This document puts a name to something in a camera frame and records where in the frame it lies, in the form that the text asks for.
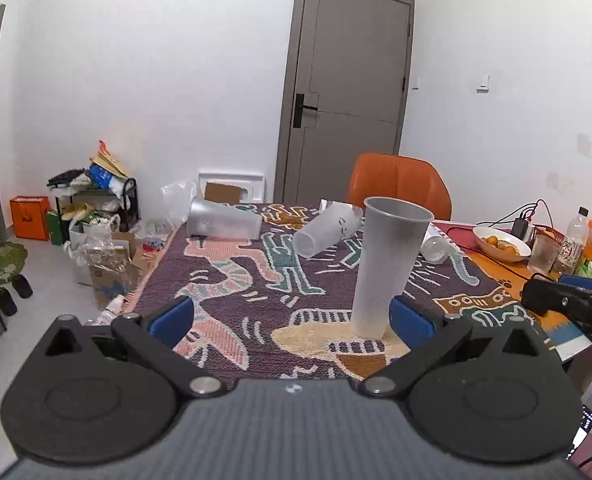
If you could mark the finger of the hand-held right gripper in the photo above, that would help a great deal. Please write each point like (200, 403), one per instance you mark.
(583, 282)
(550, 301)

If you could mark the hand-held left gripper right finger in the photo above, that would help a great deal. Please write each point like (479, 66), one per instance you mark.
(411, 326)

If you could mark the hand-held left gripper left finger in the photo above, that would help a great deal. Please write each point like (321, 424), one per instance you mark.
(173, 321)

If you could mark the tall translucent plastic cup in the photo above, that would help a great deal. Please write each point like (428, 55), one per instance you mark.
(385, 265)

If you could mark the small translucent plastic cup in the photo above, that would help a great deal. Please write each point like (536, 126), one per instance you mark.
(435, 245)

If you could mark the grey translucent plastic cup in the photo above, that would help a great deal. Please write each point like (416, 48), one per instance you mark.
(221, 218)

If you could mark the printed translucent plastic cup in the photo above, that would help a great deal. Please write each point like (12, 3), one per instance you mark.
(326, 230)

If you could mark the clear plastic drink bottle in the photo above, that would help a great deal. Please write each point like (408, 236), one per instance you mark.
(571, 245)

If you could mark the clear drinking glass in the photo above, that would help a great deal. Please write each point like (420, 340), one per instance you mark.
(543, 256)

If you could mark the empty plastic bottle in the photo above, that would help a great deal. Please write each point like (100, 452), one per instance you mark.
(112, 310)

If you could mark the open cardboard box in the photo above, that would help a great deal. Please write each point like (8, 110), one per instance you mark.
(113, 275)

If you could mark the pile of small oranges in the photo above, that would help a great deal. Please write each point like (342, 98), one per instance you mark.
(500, 244)

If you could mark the black power adapter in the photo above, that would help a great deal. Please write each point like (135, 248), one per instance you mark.
(520, 229)

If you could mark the white bowl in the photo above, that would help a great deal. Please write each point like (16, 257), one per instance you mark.
(485, 250)

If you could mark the printed figure blanket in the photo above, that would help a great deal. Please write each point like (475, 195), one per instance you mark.
(271, 300)

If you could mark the white plastic bag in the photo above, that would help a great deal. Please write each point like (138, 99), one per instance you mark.
(88, 240)

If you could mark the clear plastic bag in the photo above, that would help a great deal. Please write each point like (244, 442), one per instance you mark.
(178, 202)

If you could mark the black storage rack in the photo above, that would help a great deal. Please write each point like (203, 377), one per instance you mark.
(128, 205)

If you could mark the brown cardboard sheet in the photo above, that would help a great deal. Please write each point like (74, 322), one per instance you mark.
(223, 193)

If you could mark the orange chair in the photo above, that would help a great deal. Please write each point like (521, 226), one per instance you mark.
(400, 180)

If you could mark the white foam tray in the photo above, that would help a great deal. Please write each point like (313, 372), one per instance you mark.
(256, 185)

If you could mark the orange paper bag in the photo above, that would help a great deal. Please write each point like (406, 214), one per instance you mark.
(28, 217)

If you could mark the green plush toy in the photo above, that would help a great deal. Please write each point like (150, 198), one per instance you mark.
(3, 262)

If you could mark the grey door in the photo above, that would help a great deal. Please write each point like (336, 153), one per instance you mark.
(351, 90)

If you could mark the white light switch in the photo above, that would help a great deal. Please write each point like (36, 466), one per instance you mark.
(483, 83)

